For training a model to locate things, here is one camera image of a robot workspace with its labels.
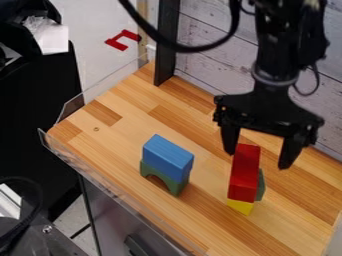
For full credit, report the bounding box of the green arch block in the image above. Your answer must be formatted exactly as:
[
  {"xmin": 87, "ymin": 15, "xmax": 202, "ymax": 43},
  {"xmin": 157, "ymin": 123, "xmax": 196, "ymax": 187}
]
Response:
[{"xmin": 138, "ymin": 160, "xmax": 190, "ymax": 197}]

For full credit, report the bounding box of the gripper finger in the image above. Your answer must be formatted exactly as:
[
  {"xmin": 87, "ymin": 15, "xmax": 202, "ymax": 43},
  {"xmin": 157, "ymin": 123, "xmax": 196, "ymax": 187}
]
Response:
[
  {"xmin": 219, "ymin": 123, "xmax": 242, "ymax": 156},
  {"xmin": 276, "ymin": 129, "xmax": 310, "ymax": 171}
]

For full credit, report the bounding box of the dark green block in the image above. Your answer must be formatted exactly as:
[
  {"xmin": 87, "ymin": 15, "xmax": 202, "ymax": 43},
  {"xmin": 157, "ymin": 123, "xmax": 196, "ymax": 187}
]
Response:
[{"xmin": 253, "ymin": 168, "xmax": 268, "ymax": 202}]

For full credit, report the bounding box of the yellow block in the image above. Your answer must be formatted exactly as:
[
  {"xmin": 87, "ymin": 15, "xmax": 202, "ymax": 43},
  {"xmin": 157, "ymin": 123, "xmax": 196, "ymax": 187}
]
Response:
[{"xmin": 225, "ymin": 198, "xmax": 256, "ymax": 216}]

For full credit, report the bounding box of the blue block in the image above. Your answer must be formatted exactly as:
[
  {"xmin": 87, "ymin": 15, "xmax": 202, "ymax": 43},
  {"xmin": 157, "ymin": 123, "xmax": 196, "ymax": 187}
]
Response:
[{"xmin": 141, "ymin": 133, "xmax": 196, "ymax": 184}]

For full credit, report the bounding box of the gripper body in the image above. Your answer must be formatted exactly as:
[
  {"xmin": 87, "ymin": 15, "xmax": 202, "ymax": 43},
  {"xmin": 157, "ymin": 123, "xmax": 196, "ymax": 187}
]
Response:
[{"xmin": 211, "ymin": 79, "xmax": 326, "ymax": 146}]

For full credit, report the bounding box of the red bracket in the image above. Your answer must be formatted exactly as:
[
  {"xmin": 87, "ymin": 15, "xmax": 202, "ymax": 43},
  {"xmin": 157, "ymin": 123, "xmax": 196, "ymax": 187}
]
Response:
[{"xmin": 104, "ymin": 29, "xmax": 143, "ymax": 52}]

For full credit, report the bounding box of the red block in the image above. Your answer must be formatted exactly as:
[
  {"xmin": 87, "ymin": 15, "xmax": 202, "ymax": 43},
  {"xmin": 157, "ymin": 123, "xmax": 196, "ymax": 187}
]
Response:
[{"xmin": 227, "ymin": 143, "xmax": 262, "ymax": 203}]

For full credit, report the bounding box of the black post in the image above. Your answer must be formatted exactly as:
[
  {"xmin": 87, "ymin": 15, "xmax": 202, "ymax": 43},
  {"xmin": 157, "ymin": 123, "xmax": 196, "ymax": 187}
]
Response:
[{"xmin": 152, "ymin": 0, "xmax": 182, "ymax": 87}]

